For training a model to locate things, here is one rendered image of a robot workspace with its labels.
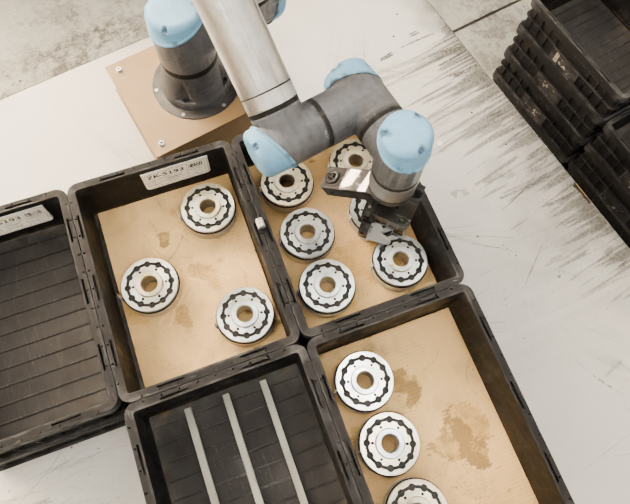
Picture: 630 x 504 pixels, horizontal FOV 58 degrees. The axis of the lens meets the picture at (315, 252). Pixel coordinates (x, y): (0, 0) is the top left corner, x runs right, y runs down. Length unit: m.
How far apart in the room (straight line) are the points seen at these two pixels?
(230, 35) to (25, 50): 1.86
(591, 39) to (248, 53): 1.40
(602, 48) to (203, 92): 1.24
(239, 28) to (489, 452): 0.78
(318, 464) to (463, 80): 0.96
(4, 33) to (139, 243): 1.66
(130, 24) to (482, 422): 2.02
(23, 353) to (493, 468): 0.84
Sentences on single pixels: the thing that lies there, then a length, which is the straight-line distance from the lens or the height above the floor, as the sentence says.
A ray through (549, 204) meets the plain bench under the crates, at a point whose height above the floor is 0.70.
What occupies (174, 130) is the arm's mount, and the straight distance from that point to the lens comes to 1.27.
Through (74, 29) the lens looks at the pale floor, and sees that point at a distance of 2.59.
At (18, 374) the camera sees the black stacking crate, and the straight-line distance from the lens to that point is 1.14.
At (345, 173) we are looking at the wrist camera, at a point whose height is 0.99.
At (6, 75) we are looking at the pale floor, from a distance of 2.55.
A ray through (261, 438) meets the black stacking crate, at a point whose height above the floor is 0.83.
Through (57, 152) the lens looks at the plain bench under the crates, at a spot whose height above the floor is 0.70.
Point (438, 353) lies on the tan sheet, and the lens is 1.07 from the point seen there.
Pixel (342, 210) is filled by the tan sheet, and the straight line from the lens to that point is 1.13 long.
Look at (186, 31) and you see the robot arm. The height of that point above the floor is 1.01.
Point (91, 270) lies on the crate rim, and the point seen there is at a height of 0.93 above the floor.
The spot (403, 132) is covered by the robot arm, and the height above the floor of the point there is 1.20.
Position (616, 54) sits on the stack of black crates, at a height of 0.49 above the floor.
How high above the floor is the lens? 1.86
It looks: 70 degrees down
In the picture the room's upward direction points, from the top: 7 degrees clockwise
